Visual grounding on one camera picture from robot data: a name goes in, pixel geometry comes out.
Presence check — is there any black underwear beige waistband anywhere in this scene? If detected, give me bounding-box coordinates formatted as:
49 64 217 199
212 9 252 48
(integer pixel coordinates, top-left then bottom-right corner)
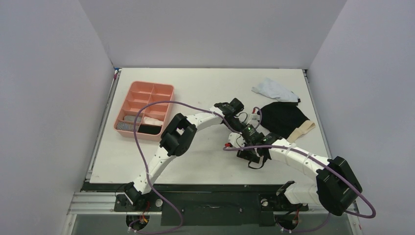
256 102 316 143

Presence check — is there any light blue underwear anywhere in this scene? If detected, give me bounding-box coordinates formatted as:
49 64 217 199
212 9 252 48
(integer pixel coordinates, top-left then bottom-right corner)
251 78 301 103

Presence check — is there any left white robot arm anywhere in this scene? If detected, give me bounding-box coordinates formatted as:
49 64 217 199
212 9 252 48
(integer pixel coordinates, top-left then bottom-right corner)
124 98 246 211

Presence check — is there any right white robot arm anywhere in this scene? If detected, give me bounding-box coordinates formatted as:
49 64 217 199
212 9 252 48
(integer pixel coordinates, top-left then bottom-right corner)
230 124 362 216

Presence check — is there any grey striped rolled underwear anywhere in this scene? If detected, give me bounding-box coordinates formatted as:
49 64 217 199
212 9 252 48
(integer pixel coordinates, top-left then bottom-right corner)
116 121 134 132

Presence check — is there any purple cable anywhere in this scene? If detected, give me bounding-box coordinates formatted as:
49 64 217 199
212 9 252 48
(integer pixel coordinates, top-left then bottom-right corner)
223 145 377 234
128 100 263 235

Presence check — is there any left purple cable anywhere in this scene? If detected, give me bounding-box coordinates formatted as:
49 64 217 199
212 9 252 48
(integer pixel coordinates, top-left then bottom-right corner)
128 100 263 235

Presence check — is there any black rolled underwear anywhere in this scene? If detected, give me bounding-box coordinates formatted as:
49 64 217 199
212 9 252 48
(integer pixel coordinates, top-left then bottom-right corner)
137 124 162 135

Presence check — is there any white rolled underwear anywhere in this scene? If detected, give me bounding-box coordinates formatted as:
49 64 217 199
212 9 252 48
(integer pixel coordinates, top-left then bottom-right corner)
142 117 163 126

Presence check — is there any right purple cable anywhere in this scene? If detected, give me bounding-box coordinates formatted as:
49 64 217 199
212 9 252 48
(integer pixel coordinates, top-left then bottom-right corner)
223 145 377 234

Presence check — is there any pink divided storage tray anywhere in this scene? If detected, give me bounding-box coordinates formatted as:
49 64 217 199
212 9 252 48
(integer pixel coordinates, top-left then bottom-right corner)
114 81 174 141

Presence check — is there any aluminium mounting rail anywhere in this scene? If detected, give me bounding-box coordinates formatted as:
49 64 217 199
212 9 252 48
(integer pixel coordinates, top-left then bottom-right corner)
66 190 360 216

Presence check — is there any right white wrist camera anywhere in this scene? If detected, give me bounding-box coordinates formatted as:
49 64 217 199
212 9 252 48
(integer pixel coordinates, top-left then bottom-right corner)
228 132 245 148

